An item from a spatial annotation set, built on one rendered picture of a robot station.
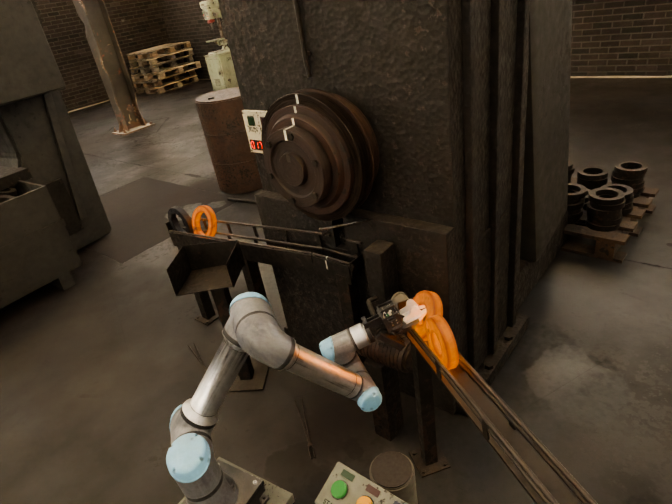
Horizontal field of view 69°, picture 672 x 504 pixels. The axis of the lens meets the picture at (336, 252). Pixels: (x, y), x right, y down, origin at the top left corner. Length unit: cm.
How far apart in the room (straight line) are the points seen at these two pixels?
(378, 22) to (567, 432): 166
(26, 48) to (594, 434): 392
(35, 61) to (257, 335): 312
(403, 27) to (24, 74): 295
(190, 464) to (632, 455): 156
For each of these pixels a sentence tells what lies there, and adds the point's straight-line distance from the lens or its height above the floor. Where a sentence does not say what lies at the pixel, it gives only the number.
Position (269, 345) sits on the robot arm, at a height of 87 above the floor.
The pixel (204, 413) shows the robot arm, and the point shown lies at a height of 62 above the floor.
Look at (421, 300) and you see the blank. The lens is 157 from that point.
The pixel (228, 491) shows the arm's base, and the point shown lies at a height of 43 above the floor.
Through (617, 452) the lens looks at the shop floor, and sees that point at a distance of 220.
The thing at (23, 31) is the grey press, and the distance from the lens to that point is 407.
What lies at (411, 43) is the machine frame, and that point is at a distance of 158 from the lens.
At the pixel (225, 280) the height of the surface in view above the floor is 61.
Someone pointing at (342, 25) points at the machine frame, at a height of 153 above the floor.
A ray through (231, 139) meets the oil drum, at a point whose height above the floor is 53.
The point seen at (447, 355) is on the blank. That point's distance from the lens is 138.
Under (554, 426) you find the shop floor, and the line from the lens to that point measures 223.
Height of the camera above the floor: 167
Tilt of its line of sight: 29 degrees down
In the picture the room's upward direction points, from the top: 10 degrees counter-clockwise
